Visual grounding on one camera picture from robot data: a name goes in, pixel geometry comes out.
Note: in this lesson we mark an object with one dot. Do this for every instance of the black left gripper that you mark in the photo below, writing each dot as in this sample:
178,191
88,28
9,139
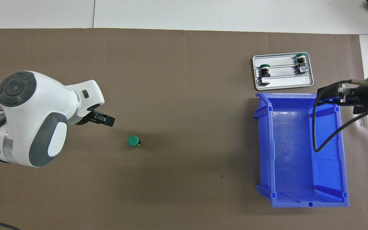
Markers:
86,119

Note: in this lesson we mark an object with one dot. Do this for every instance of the green push button switch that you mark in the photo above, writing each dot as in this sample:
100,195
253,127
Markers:
134,141
301,67
264,75

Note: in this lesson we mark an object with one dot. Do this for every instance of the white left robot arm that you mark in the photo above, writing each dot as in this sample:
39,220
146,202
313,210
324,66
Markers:
37,105

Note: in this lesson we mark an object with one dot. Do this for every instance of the grey metal tray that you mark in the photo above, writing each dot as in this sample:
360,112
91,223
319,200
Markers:
283,80

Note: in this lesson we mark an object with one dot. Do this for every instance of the blue plastic storage bin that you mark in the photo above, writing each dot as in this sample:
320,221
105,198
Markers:
299,153

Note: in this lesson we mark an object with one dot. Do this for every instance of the brown paper table mat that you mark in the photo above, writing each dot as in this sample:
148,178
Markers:
187,64

